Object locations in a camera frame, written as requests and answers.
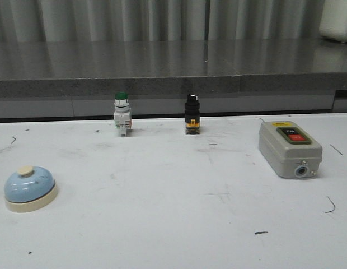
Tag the blue desk bell cream base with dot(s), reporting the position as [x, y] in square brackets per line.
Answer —
[29, 189]

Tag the grey stone counter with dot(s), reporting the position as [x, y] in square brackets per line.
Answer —
[75, 79]

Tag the white container on counter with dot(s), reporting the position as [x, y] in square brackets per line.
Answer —
[333, 24]

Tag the black selector switch yellow base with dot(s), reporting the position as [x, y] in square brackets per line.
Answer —
[192, 115]

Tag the green pushbutton switch white body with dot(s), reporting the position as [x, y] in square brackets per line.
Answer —
[122, 113]

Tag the grey on-off switch box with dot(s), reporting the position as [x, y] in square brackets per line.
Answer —
[289, 150]

